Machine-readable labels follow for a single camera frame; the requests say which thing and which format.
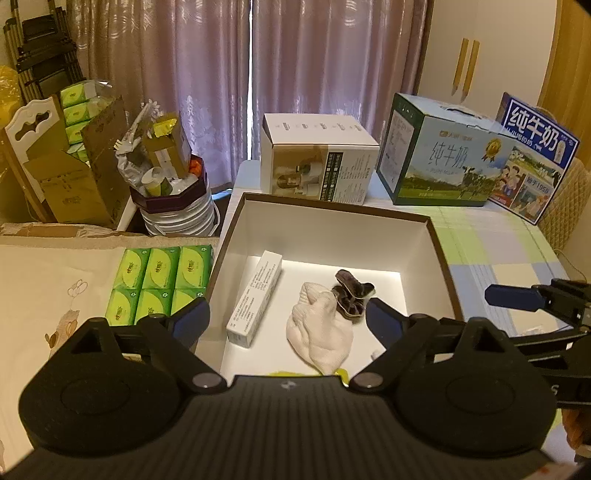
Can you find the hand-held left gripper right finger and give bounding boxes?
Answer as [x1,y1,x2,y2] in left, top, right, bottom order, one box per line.
[349,296,509,393]

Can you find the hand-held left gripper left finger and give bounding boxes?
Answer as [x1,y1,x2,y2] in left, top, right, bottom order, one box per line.
[69,296,228,394]

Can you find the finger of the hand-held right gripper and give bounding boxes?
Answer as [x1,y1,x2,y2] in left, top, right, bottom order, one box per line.
[510,329,591,367]
[485,278,591,328]

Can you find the dark hair clip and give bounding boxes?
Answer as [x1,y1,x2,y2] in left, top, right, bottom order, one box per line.
[331,270,377,320]

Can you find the white sock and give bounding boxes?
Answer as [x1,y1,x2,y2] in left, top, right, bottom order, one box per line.
[285,281,355,374]

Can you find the white ointment box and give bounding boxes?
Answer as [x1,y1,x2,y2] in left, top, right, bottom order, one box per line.
[226,250,283,348]

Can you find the yellow snack pouch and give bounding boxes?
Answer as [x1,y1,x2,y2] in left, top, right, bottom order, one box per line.
[265,368,349,386]

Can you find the white cardboard box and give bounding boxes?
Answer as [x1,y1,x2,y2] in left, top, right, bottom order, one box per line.
[203,191,464,384]

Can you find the pack of green tissue packets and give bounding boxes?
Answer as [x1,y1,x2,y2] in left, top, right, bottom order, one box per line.
[105,246,215,326]

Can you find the white round tin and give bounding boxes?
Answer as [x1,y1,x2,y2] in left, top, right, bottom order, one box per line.
[139,185,218,237]

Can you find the quilted chair back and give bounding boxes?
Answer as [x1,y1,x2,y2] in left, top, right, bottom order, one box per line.
[538,159,591,259]

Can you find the dark octagonal gift box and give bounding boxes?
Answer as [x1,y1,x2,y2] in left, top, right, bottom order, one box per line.
[130,154,208,214]

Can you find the paper cup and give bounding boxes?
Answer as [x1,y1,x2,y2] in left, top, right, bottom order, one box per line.
[141,167,167,197]

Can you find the green milk carton box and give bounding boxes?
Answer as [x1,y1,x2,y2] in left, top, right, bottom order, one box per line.
[376,92,515,207]

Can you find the beige printed bedsheet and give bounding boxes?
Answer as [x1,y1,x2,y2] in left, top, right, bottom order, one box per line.
[0,222,222,462]

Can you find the blue milk carton box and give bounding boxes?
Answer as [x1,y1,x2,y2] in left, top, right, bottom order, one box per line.
[488,91,580,226]

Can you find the gold snack bag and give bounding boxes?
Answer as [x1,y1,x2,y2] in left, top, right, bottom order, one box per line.
[141,113,192,181]

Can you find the silver foil bag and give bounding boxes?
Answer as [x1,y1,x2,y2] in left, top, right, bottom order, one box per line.
[115,102,153,185]

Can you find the brown cardboard box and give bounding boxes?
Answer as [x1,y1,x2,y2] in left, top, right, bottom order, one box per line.
[23,95,132,227]

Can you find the white product box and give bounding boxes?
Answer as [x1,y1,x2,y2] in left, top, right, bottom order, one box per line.
[260,113,380,205]

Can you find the wooden door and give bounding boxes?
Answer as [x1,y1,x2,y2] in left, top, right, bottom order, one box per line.
[538,0,591,139]

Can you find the green tissue packet stack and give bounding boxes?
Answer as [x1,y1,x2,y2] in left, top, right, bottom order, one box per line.
[59,82,95,162]

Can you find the white wardrobe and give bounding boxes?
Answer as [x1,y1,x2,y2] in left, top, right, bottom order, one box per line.
[416,0,559,121]

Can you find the white carved chair back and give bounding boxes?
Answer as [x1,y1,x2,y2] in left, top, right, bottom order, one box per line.
[0,97,63,222]

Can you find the purple curtain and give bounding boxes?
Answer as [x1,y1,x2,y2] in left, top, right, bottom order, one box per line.
[65,0,430,185]

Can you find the yellow plastic bag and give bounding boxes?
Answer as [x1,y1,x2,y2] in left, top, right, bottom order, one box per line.
[0,65,24,121]

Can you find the black folding chairs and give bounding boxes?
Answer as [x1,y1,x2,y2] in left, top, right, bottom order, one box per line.
[2,7,84,100]

